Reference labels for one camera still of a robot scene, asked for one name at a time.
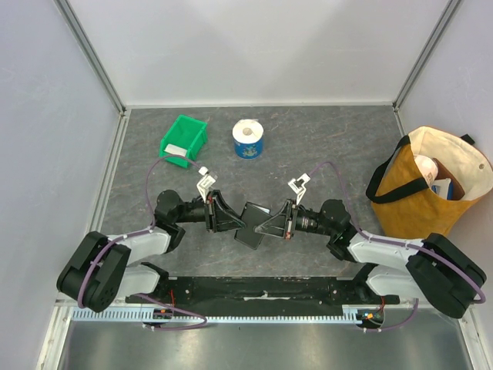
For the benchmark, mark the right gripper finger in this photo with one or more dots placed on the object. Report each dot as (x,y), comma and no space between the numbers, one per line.
(270,230)
(278,219)

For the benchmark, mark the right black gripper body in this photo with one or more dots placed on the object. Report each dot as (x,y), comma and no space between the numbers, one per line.
(288,219)

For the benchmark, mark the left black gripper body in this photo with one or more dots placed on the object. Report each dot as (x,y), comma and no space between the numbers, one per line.
(212,214)

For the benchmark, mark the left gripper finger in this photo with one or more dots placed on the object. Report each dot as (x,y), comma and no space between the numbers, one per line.
(226,216)
(228,225)

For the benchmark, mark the black leather card holder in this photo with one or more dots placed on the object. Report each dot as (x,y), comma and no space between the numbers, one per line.
(253,215)

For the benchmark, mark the green plastic bin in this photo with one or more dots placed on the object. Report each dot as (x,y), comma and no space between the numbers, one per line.
(188,133)

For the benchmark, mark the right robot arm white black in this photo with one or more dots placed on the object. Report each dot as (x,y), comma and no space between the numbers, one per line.
(432,269)

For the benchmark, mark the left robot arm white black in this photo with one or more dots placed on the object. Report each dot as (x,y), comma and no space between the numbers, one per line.
(99,271)

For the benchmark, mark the stack of white cards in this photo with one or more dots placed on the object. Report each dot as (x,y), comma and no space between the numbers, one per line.
(175,150)

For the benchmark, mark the toilet paper roll blue wrapper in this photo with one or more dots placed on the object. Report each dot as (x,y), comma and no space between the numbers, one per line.
(248,138)

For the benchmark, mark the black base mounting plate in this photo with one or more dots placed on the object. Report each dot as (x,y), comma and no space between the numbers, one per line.
(185,291)

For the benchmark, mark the mustard canvas tote bag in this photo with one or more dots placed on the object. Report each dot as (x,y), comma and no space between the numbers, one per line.
(405,205)

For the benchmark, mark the items inside tote bag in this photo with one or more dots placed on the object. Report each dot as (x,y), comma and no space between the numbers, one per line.
(441,180)

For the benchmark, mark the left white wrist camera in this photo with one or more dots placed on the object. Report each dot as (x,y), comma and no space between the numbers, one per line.
(206,181)

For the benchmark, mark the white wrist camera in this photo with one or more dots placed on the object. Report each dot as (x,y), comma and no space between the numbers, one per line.
(206,181)
(298,186)

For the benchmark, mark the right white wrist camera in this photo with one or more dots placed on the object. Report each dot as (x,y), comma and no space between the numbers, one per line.
(298,186)

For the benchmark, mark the left aluminium frame post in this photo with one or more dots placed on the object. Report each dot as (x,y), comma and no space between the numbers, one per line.
(75,26)

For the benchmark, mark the aluminium frame post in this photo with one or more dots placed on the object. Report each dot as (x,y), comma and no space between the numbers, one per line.
(75,26)
(426,52)

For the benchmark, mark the right aluminium frame post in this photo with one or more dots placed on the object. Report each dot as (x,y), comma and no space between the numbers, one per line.
(426,52)

